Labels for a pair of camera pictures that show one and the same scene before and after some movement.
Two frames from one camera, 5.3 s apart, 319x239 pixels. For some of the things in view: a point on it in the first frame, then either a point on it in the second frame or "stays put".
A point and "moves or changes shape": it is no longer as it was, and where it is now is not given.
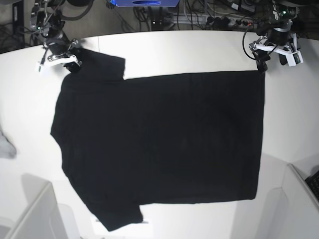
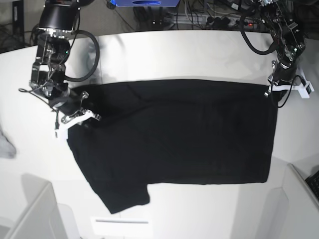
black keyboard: (312, 182) stays put
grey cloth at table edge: (7, 150) stays put
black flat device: (18, 25) stays put
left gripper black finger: (261, 57) -> (278, 95)
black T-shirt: (126, 143) moves or changes shape
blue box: (146, 3) stays put
